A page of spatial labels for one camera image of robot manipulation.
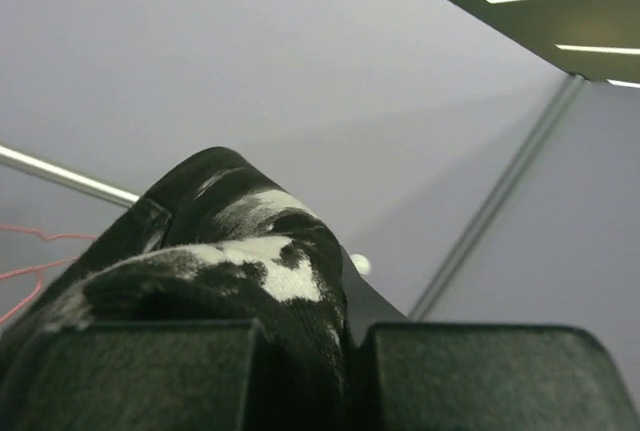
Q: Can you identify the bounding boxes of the silver clothes rack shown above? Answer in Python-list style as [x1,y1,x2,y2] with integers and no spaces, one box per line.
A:
[1,144,372,280]

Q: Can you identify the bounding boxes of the black white tie-dye trousers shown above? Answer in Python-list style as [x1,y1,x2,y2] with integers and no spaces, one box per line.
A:
[1,147,351,430]

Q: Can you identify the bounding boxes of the right aluminium corner post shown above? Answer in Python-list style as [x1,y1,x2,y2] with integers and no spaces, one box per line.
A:
[409,74,588,321]

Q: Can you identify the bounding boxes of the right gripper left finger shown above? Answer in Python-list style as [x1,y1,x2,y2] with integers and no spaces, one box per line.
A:
[1,321,265,430]

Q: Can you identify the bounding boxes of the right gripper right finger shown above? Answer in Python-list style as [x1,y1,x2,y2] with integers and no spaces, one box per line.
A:
[343,254,633,430]

